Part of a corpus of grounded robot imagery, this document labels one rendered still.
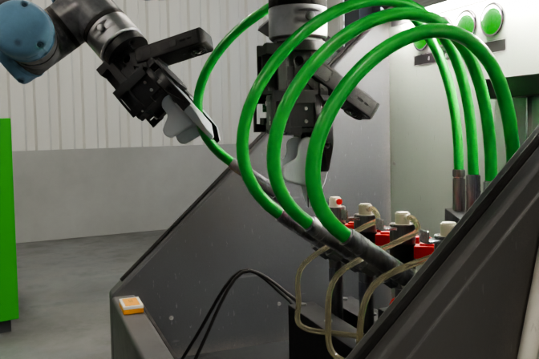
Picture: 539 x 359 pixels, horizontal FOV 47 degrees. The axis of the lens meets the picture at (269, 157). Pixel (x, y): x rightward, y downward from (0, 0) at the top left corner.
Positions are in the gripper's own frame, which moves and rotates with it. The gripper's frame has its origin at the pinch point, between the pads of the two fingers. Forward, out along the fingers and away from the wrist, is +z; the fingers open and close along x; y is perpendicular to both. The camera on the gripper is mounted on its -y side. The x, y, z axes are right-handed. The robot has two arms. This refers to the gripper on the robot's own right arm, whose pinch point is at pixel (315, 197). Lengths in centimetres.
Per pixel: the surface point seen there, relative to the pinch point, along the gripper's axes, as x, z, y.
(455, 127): 0.3, -8.7, -22.0
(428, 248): 18.3, 3.8, -4.6
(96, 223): -652, 99, -31
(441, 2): -10.6, -28.8, -27.9
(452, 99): 0.3, -12.7, -21.6
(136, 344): -6.6, 18.5, 22.7
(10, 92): -646, -51, 54
